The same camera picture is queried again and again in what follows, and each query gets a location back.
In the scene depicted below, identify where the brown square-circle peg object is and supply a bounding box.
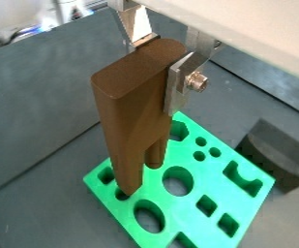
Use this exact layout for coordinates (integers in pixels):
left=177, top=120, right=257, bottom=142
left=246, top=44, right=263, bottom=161
left=91, top=39, right=186, bottom=195

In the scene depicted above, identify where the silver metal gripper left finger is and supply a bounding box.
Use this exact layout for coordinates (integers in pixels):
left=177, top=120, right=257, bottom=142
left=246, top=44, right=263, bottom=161
left=117, top=4, right=159, bottom=53

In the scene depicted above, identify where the green shape-sorting board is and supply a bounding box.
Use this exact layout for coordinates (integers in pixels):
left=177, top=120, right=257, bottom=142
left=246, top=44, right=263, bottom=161
left=83, top=112, right=275, bottom=248

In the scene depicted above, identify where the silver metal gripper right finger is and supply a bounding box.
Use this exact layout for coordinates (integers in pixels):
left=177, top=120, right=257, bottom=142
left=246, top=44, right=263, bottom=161
left=163, top=27, right=222, bottom=116

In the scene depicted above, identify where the dark grey foam block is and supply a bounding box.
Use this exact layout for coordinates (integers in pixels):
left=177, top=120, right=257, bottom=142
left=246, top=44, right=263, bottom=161
left=235, top=119, right=299, bottom=194

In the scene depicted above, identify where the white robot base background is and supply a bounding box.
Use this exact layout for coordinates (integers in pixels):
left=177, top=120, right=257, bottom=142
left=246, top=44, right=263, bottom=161
left=0, top=0, right=107, bottom=47

